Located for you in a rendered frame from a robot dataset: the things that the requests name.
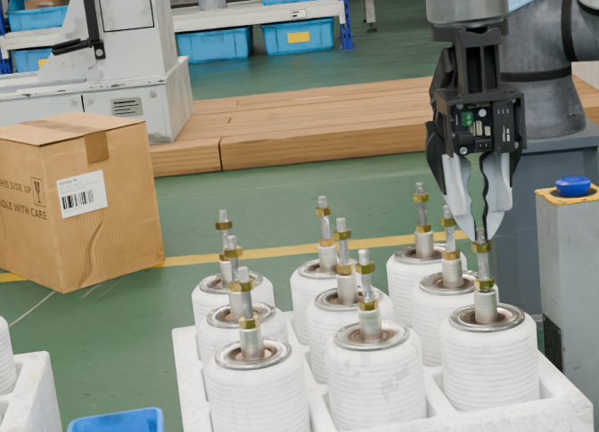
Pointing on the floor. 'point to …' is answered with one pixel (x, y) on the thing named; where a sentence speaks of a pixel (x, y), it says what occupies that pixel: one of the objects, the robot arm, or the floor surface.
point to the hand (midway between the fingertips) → (478, 224)
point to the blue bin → (121, 421)
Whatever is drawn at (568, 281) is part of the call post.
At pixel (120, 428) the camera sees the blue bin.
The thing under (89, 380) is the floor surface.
